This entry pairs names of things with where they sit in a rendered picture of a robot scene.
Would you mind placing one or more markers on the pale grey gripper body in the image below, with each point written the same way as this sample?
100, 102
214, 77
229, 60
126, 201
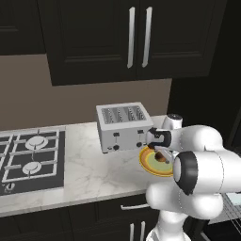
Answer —
168, 153

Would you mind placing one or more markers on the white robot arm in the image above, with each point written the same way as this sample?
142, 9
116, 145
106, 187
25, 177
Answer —
200, 169

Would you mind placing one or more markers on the brown potato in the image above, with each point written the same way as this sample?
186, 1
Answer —
160, 156

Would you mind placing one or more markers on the dark built-in oven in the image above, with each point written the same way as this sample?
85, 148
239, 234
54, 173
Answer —
219, 78

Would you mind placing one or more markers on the yellow and orange plate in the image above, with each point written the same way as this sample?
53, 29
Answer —
150, 163

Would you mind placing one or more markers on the silver four-slot toaster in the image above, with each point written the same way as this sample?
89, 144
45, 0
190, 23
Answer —
124, 131

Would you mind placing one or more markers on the dark base cupboard door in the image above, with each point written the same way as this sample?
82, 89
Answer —
106, 230
150, 227

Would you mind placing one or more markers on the dark drawer front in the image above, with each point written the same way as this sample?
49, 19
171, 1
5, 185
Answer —
109, 208

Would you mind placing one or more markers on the black hob with white grates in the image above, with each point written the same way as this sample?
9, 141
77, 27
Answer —
31, 160

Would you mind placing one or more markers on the dark wide base cupboard front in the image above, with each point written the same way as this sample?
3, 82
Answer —
37, 227

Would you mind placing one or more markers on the dark wall cupboard door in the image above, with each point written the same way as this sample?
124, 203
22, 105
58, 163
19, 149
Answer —
91, 40
185, 37

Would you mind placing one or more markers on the dark plain wall cupboard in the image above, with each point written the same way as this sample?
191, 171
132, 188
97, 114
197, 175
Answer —
19, 25

